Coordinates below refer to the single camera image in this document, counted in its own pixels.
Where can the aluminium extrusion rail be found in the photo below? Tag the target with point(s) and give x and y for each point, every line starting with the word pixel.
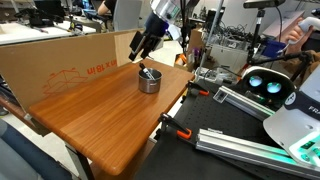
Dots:
pixel 240 102
pixel 233 146

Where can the long white table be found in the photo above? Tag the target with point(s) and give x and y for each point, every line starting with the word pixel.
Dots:
pixel 30 33

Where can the operator hand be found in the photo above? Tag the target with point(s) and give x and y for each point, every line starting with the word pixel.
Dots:
pixel 298 36

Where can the flattened cardboard box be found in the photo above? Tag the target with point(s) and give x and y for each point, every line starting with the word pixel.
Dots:
pixel 280 28

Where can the black and white marker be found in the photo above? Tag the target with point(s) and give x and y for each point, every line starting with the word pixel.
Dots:
pixel 146 72

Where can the black stereo camera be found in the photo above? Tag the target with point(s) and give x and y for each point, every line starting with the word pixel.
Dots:
pixel 263 4

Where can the black camera tripod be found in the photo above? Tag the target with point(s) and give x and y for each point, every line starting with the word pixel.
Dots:
pixel 255 33

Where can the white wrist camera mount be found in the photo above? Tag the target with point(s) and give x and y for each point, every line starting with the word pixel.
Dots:
pixel 174 32

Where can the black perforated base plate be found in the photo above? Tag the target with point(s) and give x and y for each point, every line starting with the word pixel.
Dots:
pixel 213 113

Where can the brown cardboard sheet red print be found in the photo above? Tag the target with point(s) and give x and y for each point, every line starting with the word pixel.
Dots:
pixel 50 60

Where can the low wooden side table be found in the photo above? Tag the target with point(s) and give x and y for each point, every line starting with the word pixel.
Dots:
pixel 20 115

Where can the small brown cardboard box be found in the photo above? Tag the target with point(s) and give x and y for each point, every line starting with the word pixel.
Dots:
pixel 196 38

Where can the orange white object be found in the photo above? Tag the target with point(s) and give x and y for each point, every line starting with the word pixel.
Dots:
pixel 180 60

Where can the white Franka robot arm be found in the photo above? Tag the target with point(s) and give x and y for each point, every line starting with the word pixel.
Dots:
pixel 293 130

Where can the white VR headset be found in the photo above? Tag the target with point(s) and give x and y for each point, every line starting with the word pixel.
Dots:
pixel 265 70

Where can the brown sleeved operator forearm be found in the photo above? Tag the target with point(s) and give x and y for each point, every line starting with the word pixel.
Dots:
pixel 313 66

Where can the orange black bar clamp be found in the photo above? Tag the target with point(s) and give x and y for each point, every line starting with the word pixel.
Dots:
pixel 183 134
pixel 203 93

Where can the white VR controller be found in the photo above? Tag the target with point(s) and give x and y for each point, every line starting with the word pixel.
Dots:
pixel 310 22

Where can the slanted silver metal pole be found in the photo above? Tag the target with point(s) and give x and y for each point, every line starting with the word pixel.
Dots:
pixel 210 36

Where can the black computer monitor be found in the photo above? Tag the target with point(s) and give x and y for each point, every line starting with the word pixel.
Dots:
pixel 49 8

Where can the small stainless steel pot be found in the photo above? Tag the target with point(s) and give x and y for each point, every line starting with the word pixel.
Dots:
pixel 150 86

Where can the seated person black shirt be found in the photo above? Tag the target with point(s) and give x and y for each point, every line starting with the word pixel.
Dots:
pixel 107 5

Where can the blue plastic bin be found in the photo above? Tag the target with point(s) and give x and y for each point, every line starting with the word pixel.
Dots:
pixel 271 48

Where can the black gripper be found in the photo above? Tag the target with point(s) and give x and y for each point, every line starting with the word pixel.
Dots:
pixel 155 26

